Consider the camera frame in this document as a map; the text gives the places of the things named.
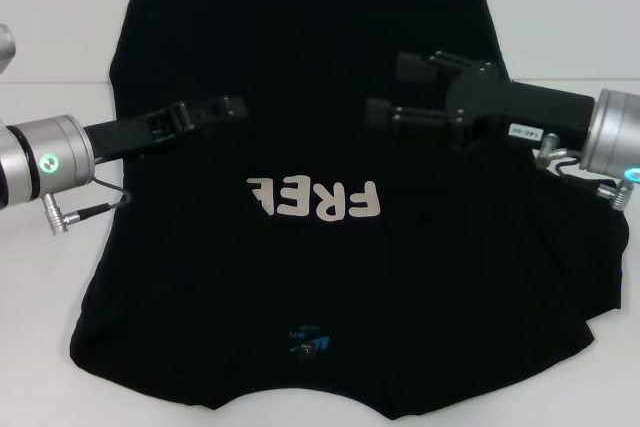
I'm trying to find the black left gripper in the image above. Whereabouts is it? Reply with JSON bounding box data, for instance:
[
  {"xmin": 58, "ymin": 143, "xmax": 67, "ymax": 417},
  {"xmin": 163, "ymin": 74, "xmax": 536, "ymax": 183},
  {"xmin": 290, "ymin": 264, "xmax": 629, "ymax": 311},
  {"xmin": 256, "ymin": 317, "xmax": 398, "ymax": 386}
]
[{"xmin": 82, "ymin": 94, "xmax": 250, "ymax": 164}]

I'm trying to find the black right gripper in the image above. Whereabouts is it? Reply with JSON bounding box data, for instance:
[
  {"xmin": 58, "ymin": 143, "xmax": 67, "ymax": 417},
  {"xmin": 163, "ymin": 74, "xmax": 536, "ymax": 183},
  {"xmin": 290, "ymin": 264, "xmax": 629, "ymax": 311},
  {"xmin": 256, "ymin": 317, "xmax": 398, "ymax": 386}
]
[{"xmin": 365, "ymin": 50, "xmax": 597, "ymax": 151}]

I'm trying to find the black T-shirt with FREE print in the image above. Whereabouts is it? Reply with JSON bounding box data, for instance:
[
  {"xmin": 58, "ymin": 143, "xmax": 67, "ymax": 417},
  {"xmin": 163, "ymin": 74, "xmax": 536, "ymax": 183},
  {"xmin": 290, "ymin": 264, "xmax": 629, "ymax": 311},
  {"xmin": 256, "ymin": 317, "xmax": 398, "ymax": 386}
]
[{"xmin": 68, "ymin": 0, "xmax": 630, "ymax": 423}]

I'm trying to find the right arm cable with plugs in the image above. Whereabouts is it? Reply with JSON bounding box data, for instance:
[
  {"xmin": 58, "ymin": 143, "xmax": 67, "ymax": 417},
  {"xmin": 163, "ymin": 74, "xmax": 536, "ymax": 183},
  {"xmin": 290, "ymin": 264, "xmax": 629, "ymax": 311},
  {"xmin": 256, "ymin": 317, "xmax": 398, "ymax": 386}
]
[{"xmin": 535, "ymin": 132, "xmax": 633, "ymax": 212}]

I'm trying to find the arm cable with plugs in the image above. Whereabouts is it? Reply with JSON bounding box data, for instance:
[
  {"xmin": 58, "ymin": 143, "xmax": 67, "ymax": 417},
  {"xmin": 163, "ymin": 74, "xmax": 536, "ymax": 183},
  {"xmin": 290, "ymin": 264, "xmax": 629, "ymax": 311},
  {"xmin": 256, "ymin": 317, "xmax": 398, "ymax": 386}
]
[
  {"xmin": 535, "ymin": 132, "xmax": 633, "ymax": 212},
  {"xmin": 42, "ymin": 160, "xmax": 135, "ymax": 237}
]

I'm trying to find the left arm cable with plugs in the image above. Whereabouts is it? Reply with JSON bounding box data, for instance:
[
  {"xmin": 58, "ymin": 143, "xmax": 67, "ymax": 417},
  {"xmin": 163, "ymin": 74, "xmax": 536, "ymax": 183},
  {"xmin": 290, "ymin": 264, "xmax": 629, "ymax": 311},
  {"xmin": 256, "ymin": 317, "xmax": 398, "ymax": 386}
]
[{"xmin": 42, "ymin": 160, "xmax": 135, "ymax": 237}]

